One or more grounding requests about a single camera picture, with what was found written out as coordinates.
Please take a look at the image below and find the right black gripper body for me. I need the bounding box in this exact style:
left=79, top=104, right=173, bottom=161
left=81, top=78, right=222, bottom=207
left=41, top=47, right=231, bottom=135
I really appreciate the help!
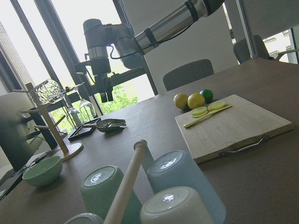
left=74, top=58, right=113, bottom=93

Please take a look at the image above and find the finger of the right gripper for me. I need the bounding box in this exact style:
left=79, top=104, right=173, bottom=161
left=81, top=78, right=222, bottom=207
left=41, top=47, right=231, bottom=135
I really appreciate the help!
left=107, top=91, right=114, bottom=101
left=100, top=92, right=107, bottom=103

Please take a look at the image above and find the mint green cup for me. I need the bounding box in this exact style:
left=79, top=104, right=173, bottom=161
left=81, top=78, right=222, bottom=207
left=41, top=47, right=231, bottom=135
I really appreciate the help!
left=80, top=166, right=142, bottom=224

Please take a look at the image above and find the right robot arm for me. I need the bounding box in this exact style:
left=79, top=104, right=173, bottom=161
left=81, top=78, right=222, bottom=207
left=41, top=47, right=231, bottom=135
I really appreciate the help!
left=74, top=0, right=223, bottom=103

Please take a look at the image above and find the light blue cup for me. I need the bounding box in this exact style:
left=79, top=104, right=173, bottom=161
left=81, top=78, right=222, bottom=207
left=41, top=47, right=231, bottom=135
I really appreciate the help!
left=143, top=150, right=226, bottom=224

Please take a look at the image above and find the grey cup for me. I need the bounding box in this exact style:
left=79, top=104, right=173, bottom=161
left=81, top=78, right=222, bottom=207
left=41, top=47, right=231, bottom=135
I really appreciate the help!
left=65, top=213, right=104, bottom=224

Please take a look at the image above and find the white cup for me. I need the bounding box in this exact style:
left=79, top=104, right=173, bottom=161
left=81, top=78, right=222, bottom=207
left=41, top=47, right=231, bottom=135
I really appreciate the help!
left=140, top=186, right=215, bottom=224

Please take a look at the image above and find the wine glass right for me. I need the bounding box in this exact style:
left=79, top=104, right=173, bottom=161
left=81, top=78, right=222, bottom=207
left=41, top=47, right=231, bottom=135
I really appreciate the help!
left=65, top=82, right=96, bottom=121

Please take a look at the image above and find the metal scoop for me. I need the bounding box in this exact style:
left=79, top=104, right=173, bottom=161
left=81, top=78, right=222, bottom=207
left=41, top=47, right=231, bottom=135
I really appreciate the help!
left=83, top=119, right=127, bottom=133

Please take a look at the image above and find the wine glass rack tray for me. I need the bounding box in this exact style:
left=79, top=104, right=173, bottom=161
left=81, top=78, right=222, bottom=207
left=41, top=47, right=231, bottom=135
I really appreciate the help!
left=67, top=118, right=101, bottom=141

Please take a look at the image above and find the wine glass left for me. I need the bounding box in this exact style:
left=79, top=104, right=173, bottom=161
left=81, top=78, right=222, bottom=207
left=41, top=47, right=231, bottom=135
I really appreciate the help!
left=62, top=94, right=83, bottom=129

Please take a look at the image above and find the wooden mug tree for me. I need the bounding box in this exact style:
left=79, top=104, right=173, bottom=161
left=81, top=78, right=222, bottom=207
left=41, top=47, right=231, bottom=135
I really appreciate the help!
left=12, top=83, right=84, bottom=161

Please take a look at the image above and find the yellow lemon lower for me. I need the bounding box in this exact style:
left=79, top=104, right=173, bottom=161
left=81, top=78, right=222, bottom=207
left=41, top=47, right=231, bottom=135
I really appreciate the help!
left=173, top=93, right=188, bottom=110

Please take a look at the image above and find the yellow lemon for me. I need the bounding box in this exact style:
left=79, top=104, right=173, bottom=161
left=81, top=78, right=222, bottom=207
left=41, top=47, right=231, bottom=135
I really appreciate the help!
left=173, top=93, right=188, bottom=110
left=187, top=93, right=206, bottom=110

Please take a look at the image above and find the yellow lemon upper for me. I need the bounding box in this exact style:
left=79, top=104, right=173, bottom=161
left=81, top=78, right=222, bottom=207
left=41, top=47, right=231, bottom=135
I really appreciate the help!
left=187, top=93, right=206, bottom=110

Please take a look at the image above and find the black monitor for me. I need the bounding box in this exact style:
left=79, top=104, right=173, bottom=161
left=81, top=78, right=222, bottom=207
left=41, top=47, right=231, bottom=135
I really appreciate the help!
left=0, top=92, right=43, bottom=171

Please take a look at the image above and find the yellow plastic knife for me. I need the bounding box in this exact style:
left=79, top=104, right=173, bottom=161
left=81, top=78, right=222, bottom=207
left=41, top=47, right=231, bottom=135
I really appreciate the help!
left=184, top=105, right=232, bottom=128

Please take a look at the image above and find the green bowl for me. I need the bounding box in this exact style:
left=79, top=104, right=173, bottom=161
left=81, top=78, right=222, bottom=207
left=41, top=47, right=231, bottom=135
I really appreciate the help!
left=22, top=156, right=63, bottom=187

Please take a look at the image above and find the green lime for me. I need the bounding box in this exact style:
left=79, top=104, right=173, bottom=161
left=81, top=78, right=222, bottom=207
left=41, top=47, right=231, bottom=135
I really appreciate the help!
left=199, top=89, right=214, bottom=104

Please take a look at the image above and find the lemon slice upper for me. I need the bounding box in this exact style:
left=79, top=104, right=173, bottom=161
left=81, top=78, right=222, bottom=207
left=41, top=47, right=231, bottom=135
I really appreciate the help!
left=207, top=100, right=226, bottom=111

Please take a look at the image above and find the bamboo cutting board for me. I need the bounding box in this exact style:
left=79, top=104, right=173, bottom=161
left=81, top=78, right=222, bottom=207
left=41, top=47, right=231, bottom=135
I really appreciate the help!
left=175, top=94, right=294, bottom=164

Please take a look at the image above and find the white wire cup holder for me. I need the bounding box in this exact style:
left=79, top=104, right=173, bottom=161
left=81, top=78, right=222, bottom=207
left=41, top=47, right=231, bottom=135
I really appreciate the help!
left=104, top=140, right=154, bottom=224

